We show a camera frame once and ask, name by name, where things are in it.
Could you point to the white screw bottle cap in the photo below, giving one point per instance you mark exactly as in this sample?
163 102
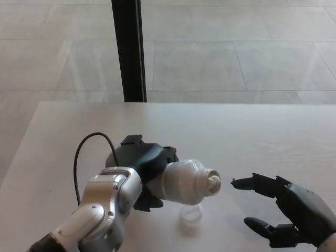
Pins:
191 215

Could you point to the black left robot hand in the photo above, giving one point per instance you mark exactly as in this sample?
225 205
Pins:
139 157

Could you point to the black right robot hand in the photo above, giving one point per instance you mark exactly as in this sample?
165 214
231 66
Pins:
307 207

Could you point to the black vertical frame post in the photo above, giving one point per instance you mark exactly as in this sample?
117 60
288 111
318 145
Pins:
128 52

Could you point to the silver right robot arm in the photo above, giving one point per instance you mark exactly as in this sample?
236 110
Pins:
328 244

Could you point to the white plastic bottle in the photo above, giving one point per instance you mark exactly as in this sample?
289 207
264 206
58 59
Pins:
183 181

